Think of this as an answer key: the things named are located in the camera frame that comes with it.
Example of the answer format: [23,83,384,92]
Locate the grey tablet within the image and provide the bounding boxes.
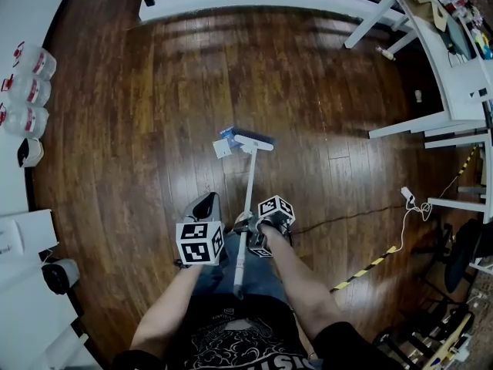
[446,13,473,59]

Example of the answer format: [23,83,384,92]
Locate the white cable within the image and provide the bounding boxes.
[392,197,434,254]

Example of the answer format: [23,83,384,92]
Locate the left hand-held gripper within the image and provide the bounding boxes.
[175,191,226,267]

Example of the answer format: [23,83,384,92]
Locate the white broom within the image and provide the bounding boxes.
[232,128,277,299]

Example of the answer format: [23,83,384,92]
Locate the grey bin with black bag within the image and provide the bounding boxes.
[41,258,81,295]

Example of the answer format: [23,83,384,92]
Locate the person's right forearm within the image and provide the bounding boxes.
[267,240,342,341]

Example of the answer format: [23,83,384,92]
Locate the white table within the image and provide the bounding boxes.
[344,0,493,223]

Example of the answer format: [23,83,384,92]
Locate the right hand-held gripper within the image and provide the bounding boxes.
[232,194,297,259]

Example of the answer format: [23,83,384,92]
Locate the person's black printed t-shirt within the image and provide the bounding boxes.
[111,293,401,370]

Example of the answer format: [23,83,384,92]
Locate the small white bin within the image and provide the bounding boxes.
[17,136,45,168]

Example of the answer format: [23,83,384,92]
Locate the black floor cable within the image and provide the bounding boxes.
[292,204,405,235]

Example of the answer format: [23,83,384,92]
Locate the yellow black striped tape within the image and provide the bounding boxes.
[330,146,478,293]

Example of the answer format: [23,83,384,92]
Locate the black office chair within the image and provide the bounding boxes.
[415,217,493,296]

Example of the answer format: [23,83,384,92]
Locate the person's blue jeans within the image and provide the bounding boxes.
[190,231,290,304]

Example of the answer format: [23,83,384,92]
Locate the person's right hand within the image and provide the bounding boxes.
[257,221,289,247]

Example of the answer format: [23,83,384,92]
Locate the clear water jug red cap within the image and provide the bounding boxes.
[1,73,52,107]
[13,41,58,81]
[0,103,50,138]

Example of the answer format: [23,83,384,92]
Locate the blue paper scrap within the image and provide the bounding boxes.
[219,125,236,148]

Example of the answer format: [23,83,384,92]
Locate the brown cardboard box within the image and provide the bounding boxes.
[394,0,450,32]

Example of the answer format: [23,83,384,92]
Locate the white water dispenser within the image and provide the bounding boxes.
[0,209,59,273]

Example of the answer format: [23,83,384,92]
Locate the white paper scrap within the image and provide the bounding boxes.
[212,139,233,160]

